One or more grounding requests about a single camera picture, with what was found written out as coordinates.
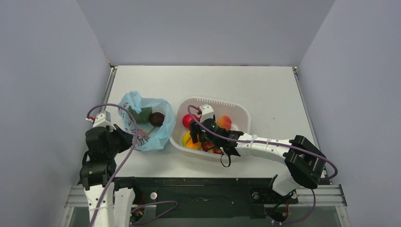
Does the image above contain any black table base frame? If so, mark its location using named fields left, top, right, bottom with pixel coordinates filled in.
left=64, top=177, right=349, bottom=227

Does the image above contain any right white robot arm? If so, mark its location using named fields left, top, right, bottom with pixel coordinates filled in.
left=190, top=118, right=326, bottom=202

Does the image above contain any orange red fake peach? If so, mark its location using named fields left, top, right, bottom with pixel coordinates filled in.
left=216, top=115, right=232, bottom=131

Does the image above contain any dark purple fake fruit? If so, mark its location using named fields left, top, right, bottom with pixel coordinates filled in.
left=148, top=112, right=165, bottom=127

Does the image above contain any light blue plastic bag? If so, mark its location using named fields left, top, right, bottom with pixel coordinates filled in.
left=118, top=91, right=176, bottom=152

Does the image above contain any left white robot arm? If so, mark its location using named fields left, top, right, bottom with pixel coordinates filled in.
left=79, top=125, right=141, bottom=227

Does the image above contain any green fake avocado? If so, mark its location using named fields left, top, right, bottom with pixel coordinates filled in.
left=128, top=106, right=153, bottom=124

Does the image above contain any purple cable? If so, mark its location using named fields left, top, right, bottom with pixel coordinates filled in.
left=86, top=103, right=180, bottom=227
left=187, top=105, right=339, bottom=226

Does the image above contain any red fake grape bunch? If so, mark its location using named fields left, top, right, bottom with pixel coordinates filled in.
left=201, top=141, right=223, bottom=155

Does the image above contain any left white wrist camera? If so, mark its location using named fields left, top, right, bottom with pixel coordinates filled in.
left=86, top=111, right=116, bottom=131

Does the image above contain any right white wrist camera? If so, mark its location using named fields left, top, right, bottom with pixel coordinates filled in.
left=198, top=104, right=215, bottom=123

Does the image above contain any red fake apple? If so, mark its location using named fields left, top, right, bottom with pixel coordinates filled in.
left=182, top=114, right=194, bottom=130

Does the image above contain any yellow fake banana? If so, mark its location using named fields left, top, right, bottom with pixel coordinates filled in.
left=182, top=131, right=192, bottom=147

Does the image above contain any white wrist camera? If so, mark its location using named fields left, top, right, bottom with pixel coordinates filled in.
left=86, top=111, right=116, bottom=131
left=198, top=104, right=215, bottom=123

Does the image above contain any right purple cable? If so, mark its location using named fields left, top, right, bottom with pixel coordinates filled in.
left=187, top=105, right=339, bottom=226

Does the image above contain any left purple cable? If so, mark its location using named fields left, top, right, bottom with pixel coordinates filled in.
left=86, top=103, right=180, bottom=227

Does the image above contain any orange fake mango slice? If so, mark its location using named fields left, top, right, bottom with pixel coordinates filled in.
left=183, top=137, right=201, bottom=150

